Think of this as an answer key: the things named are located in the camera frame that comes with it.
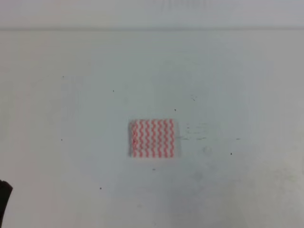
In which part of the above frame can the pink white wavy striped towel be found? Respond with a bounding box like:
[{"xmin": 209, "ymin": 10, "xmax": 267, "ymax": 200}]
[{"xmin": 128, "ymin": 118, "xmax": 181, "ymax": 159}]

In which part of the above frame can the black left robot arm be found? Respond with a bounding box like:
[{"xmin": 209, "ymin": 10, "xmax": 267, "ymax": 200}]
[{"xmin": 0, "ymin": 180, "xmax": 13, "ymax": 225}]

